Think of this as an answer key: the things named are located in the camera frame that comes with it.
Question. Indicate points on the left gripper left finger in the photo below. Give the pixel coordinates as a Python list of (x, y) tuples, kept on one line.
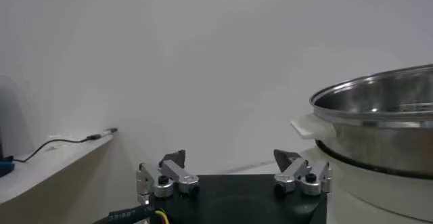
[(179, 176)]

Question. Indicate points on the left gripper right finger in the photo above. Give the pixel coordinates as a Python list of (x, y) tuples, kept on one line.
[(294, 173)]

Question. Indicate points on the stainless steel steamer pot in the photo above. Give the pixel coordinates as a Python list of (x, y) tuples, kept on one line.
[(389, 144)]

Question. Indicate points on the white electric cooker base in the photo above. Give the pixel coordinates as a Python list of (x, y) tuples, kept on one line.
[(372, 198)]

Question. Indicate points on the white side desk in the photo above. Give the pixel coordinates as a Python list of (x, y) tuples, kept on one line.
[(50, 171)]

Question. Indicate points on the blue computer mouse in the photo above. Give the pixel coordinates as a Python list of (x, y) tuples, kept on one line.
[(5, 168)]

